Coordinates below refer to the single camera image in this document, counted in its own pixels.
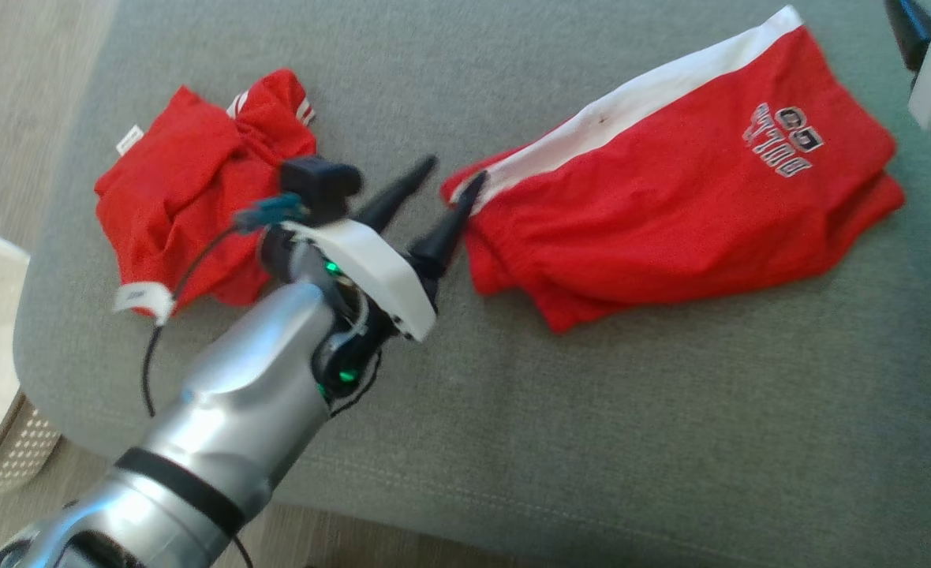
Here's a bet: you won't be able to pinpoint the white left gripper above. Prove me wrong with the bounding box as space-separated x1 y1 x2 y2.
263 155 489 348

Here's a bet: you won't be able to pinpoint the red basketball jersey white sleeves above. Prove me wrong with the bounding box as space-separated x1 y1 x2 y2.
94 68 319 318

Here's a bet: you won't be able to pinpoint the red shorts with white stripe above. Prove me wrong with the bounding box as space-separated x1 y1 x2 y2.
441 6 907 334

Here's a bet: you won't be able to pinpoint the large grey sofa seat cushion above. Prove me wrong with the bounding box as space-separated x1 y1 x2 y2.
12 0 931 568

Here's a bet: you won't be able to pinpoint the black cable with teal plug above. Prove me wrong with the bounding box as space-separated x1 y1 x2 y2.
140 193 309 420

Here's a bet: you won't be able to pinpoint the white paper cable label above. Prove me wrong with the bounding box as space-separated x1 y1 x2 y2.
113 282 175 326

